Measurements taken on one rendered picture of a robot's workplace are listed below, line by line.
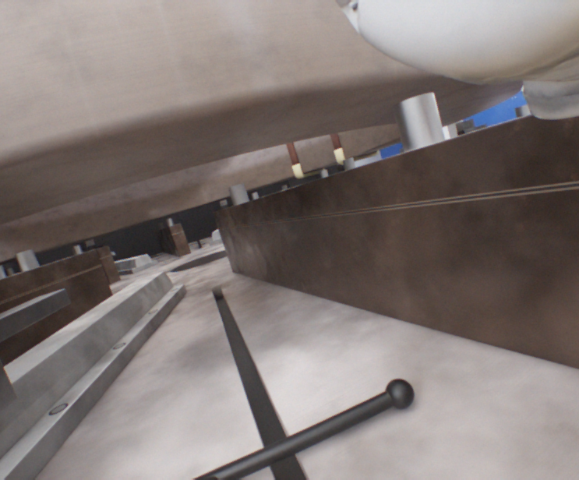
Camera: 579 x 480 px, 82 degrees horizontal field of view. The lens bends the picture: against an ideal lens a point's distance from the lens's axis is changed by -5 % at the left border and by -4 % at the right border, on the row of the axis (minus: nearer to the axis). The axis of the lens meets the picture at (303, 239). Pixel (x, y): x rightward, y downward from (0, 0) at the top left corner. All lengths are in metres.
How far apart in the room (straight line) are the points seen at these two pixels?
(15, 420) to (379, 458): 0.73
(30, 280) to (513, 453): 1.96
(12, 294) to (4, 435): 1.14
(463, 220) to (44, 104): 0.70
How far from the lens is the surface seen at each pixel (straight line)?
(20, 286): 2.04
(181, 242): 4.27
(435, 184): 0.65
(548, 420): 0.57
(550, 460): 0.52
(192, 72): 0.66
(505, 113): 5.79
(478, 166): 0.60
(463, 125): 3.61
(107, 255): 3.92
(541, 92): 0.25
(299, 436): 0.56
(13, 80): 0.71
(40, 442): 0.92
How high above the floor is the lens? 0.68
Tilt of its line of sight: 8 degrees down
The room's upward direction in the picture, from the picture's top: 17 degrees counter-clockwise
